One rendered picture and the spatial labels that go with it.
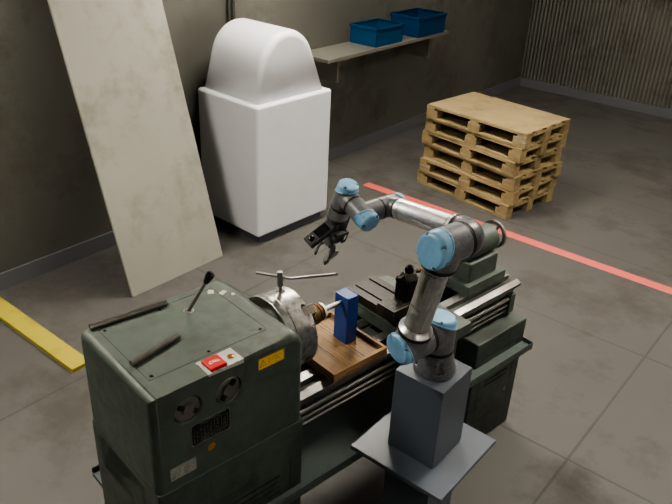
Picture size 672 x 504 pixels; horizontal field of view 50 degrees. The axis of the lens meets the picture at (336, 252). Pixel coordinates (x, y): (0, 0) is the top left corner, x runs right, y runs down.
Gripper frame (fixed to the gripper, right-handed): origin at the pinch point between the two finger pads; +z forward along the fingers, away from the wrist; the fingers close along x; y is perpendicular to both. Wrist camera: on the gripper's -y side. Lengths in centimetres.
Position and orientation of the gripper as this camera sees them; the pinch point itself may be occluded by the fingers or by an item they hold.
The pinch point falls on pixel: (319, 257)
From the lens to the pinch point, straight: 266.3
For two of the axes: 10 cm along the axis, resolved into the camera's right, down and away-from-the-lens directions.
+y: 7.4, -2.9, 6.0
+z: -2.6, 7.1, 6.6
